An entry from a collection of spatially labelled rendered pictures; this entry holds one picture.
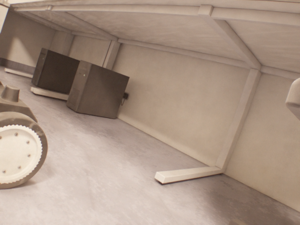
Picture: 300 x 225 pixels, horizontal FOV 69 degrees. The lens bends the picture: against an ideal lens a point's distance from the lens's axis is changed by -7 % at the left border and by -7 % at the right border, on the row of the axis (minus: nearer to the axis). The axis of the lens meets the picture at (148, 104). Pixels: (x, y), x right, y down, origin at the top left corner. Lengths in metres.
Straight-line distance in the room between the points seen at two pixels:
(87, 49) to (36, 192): 2.40
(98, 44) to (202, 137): 1.65
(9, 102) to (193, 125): 1.34
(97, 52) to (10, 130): 2.20
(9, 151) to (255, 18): 0.83
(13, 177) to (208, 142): 1.30
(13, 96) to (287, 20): 0.83
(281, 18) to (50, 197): 0.86
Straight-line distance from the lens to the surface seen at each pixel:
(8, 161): 0.68
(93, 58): 2.78
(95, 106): 1.95
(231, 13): 0.90
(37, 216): 0.63
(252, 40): 1.18
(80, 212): 0.68
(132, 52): 2.33
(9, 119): 0.62
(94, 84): 1.89
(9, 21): 3.67
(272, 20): 0.84
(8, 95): 0.70
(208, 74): 1.78
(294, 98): 0.44
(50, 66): 2.61
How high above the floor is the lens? 0.37
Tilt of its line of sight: 4 degrees down
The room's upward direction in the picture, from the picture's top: 19 degrees clockwise
